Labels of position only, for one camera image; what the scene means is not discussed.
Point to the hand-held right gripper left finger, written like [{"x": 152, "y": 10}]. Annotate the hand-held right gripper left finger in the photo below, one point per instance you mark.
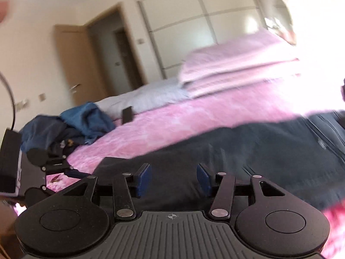
[{"x": 142, "y": 180}]

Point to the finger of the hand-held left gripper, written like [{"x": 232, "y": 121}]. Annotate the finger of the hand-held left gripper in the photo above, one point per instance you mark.
[
  {"x": 46, "y": 188},
  {"x": 76, "y": 173}
]

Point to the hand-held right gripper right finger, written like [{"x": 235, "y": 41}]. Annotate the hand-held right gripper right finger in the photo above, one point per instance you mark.
[{"x": 203, "y": 180}]

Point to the dark grey garment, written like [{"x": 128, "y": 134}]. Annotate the dark grey garment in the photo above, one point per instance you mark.
[{"x": 256, "y": 151}]

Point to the navy crumpled garment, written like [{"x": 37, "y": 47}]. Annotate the navy crumpled garment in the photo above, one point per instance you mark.
[{"x": 43, "y": 132}]

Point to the blue crumpled garment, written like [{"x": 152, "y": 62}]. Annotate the blue crumpled garment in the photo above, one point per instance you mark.
[{"x": 86, "y": 121}]

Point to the pink fluffy bed blanket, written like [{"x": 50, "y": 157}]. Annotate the pink fluffy bed blanket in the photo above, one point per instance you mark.
[{"x": 161, "y": 129}]

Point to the black phone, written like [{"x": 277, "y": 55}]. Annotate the black phone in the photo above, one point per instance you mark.
[{"x": 127, "y": 114}]

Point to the grey pillow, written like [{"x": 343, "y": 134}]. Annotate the grey pillow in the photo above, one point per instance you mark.
[{"x": 145, "y": 94}]

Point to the wooden door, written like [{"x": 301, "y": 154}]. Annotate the wooden door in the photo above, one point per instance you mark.
[{"x": 75, "y": 64}]

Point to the folded light pink quilt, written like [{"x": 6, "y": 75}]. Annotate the folded light pink quilt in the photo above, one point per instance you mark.
[{"x": 237, "y": 62}]

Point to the white sliding wardrobe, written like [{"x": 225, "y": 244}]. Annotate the white sliding wardrobe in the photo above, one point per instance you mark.
[{"x": 194, "y": 21}]

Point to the wall socket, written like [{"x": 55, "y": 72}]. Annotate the wall socket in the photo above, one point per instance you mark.
[
  {"x": 21, "y": 105},
  {"x": 42, "y": 97}
]

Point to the wall light switch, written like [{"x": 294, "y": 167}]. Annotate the wall light switch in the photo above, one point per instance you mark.
[{"x": 140, "y": 41}]

